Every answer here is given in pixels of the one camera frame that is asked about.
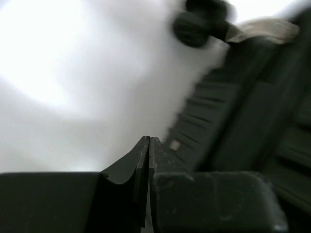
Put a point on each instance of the black hard-shell suitcase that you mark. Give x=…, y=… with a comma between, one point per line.
x=254, y=114

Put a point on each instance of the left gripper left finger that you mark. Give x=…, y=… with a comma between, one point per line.
x=110, y=201

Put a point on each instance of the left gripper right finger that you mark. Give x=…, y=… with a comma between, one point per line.
x=210, y=202

